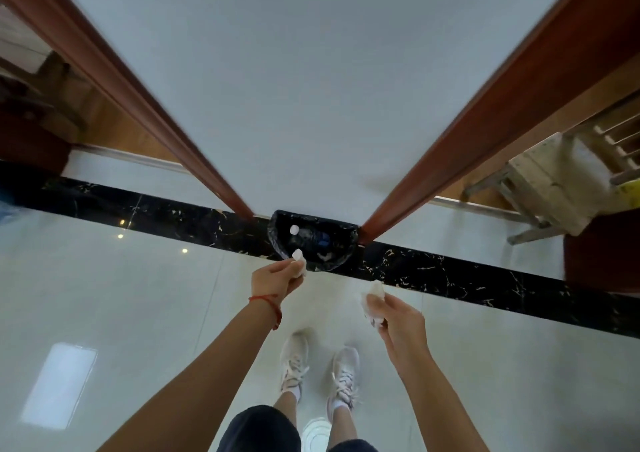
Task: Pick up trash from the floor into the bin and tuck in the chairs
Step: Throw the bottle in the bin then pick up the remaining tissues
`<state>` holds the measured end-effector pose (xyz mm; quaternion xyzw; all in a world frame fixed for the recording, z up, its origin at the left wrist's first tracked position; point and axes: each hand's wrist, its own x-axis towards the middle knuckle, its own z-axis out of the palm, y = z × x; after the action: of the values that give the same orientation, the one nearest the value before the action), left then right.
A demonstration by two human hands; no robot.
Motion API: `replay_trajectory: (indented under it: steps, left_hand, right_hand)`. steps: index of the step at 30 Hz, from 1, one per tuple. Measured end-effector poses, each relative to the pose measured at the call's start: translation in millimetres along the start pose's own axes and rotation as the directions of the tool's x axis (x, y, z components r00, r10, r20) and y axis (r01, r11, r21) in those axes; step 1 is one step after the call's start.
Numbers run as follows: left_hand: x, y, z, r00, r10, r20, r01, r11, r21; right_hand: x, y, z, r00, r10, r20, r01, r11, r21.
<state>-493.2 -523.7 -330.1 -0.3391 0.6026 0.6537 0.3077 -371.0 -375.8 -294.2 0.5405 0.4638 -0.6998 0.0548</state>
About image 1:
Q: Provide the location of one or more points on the person's right hand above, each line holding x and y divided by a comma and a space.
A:
405, 331

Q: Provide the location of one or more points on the person's left hand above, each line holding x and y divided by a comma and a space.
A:
275, 281

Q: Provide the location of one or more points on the blue label plastic bottle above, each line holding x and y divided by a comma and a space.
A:
320, 239

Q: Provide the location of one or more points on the person's right forearm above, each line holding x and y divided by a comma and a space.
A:
440, 406

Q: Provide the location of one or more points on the person's left forearm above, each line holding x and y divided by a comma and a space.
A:
200, 391

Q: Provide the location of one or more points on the black lined trash bin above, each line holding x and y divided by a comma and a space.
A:
345, 239

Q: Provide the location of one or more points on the person's left shoe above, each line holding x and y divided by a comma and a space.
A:
294, 361

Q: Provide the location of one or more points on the person's right leg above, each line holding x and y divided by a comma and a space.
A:
342, 426

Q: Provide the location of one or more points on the person's leg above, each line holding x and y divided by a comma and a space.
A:
287, 411
342, 426

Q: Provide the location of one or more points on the person's left leg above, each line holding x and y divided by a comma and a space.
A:
287, 411

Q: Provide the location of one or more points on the metal door threshold strip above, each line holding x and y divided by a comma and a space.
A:
470, 206
130, 156

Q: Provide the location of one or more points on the dark blue trousers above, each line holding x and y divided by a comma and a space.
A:
260, 431

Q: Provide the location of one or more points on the yellow plastic object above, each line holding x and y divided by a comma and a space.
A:
627, 194

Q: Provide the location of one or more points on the reddish brown wooden door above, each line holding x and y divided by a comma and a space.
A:
30, 144

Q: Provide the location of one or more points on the reddish brown door frame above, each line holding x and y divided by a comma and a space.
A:
500, 106
125, 91

